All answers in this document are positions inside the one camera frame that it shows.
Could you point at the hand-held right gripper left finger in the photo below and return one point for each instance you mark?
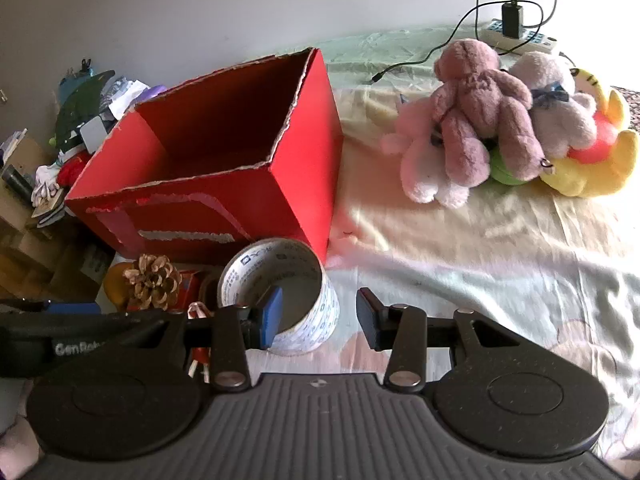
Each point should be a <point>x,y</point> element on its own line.
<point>272,312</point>

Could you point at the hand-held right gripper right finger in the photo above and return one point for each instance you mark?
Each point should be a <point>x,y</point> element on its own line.
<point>367,315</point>

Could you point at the small woven basket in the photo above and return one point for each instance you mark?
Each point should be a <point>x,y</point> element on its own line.
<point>327,310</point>

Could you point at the small red printed box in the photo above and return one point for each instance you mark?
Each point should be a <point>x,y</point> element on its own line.
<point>189,287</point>

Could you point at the brown gourd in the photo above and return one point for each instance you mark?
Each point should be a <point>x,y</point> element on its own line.
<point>114,285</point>

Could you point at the red cardboard box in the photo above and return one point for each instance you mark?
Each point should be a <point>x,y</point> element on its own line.
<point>200,210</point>

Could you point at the pale printed bed sheet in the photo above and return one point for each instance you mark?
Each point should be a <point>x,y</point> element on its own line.
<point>450,260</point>

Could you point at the brown pine cone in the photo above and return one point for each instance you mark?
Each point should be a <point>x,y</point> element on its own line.
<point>150,280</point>

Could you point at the pink plush toy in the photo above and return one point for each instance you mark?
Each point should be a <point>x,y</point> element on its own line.
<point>425,160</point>

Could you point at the red plush toy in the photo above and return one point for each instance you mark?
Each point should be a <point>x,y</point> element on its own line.
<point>72,170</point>

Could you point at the green ball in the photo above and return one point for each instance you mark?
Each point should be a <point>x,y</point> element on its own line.
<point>500,170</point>

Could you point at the white square box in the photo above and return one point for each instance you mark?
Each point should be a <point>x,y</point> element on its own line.
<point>92,135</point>

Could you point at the white power strip with charger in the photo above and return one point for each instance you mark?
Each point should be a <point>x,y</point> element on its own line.
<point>378,78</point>

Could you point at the green cloth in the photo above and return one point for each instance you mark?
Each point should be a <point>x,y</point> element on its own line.
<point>75,110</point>

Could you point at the mauve teddy bear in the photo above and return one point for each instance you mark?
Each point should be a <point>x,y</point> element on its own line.
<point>475,90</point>

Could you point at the white paper packets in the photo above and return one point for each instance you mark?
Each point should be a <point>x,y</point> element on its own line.
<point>122,97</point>

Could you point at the blue bag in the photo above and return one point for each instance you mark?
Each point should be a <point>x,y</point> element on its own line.
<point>70,87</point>

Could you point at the yellow plush toy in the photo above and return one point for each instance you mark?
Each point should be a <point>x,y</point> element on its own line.
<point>600,170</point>

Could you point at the white plush with blue bow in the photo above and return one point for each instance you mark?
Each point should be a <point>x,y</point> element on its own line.
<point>560,115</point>

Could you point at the red ball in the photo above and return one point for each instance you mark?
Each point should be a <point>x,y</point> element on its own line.
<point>602,135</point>

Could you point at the black charger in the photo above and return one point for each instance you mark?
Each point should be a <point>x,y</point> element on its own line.
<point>512,20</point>

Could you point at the dark patterned cloth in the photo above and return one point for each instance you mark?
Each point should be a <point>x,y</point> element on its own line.
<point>630,105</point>

